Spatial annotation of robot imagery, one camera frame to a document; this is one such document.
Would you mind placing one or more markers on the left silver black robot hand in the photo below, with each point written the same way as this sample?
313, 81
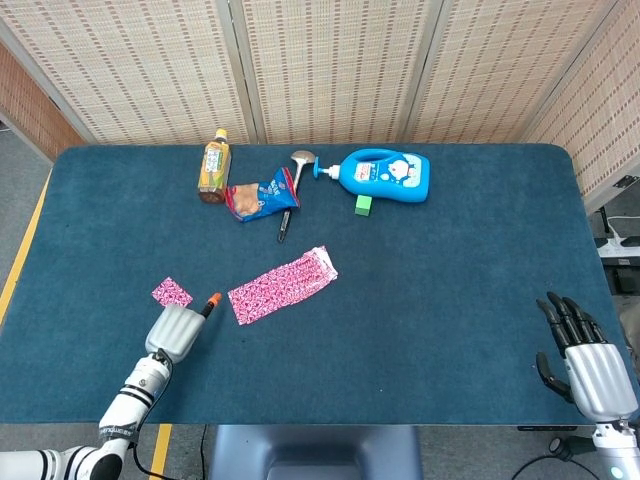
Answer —
172, 332

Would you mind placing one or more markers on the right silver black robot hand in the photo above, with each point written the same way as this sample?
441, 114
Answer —
597, 380

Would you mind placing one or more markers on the small pink patterned piece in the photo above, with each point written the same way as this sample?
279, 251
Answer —
172, 292

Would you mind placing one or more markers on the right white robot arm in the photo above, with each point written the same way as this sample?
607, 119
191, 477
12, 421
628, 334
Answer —
617, 450

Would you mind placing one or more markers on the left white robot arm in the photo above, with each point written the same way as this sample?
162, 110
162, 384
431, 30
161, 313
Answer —
117, 415

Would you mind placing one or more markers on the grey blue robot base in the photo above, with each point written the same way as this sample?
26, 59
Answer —
315, 452

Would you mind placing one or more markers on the clear plastic bag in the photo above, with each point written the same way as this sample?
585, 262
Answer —
631, 320

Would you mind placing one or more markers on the black round caster knob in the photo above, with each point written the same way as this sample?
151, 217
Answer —
562, 446

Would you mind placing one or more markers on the pink patterned packet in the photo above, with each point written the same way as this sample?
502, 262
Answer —
287, 285

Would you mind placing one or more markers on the white power strip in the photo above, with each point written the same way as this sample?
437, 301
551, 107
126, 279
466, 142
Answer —
620, 245

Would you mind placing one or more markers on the blue red snack bag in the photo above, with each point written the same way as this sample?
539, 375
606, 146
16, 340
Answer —
262, 196

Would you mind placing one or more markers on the green tea bottle yellow cap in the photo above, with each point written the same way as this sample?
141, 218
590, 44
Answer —
215, 170

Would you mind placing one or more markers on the blue felt table cover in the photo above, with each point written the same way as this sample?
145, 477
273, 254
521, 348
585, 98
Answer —
400, 325

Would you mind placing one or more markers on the green cube block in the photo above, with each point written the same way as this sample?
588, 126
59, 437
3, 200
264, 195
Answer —
363, 205

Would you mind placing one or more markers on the brown woven screen panel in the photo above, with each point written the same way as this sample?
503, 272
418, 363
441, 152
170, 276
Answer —
35, 110

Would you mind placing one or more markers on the beige woven screen panel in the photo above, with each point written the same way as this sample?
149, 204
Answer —
135, 70
335, 70
607, 110
505, 70

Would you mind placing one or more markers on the blue pump lotion bottle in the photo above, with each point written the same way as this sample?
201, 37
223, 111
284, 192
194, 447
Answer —
387, 175

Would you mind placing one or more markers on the black hinge bracket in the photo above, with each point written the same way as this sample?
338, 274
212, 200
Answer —
625, 182

